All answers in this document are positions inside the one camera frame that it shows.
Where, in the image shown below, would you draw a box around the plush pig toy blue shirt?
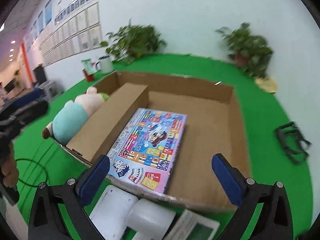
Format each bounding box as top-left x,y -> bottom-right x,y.
42,86 -> 110,146

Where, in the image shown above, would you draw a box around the white rounded device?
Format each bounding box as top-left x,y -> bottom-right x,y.
89,185 -> 138,240

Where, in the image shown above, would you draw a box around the long brown cardboard box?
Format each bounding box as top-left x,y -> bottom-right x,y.
67,83 -> 149,163

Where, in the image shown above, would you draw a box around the white green medicine box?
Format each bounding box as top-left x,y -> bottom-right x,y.
163,210 -> 220,240

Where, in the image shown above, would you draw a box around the white handheld hair dryer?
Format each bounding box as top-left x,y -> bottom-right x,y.
126,199 -> 176,240

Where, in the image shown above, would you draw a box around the colourful board game box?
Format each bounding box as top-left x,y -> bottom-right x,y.
107,108 -> 187,194

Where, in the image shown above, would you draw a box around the person's left hand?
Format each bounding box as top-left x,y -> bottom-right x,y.
1,142 -> 19,188

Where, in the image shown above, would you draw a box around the grey plastic stool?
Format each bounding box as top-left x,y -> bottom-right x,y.
39,80 -> 62,103

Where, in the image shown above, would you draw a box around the green table cloth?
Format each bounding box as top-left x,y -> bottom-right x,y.
14,54 -> 313,235

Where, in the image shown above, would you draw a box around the green packet in cup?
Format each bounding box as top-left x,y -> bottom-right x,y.
81,59 -> 94,75

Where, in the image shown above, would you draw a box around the white enamel mug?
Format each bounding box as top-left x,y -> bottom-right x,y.
95,56 -> 114,74

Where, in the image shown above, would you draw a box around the large open cardboard box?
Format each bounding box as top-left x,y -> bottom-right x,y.
61,72 -> 251,212

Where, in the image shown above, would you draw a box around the left potted green plant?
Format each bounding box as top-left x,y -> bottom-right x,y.
100,21 -> 167,64

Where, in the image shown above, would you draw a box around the potted green plant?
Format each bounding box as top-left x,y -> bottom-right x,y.
216,22 -> 273,79
100,21 -> 167,64

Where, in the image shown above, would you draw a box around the right potted green plant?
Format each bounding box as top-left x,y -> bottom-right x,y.
216,22 -> 273,79

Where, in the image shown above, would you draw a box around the black plastic bracket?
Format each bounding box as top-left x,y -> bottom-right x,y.
274,122 -> 312,165

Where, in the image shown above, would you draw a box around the framed certificates on wall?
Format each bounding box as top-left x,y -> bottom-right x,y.
39,2 -> 103,67

